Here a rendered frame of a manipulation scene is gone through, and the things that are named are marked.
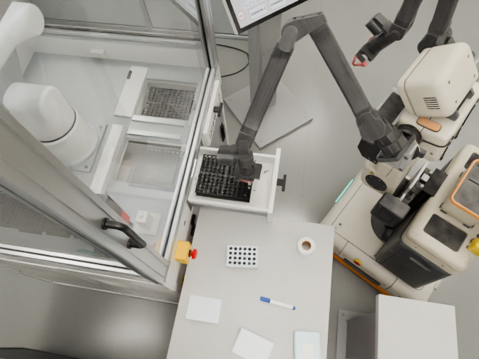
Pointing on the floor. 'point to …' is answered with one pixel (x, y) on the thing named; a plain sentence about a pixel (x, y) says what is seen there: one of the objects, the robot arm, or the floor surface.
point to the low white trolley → (254, 285)
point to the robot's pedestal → (398, 331)
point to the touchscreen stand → (289, 101)
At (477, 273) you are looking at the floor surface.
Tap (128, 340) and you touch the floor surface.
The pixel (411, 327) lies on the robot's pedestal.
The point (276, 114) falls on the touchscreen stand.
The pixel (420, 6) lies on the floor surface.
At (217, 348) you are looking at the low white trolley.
